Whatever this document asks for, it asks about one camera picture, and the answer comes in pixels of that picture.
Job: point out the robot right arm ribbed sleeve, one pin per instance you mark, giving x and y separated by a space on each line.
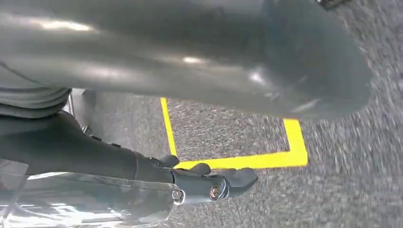
25 97

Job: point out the yellow floor tape square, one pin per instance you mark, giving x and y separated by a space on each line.
296 148

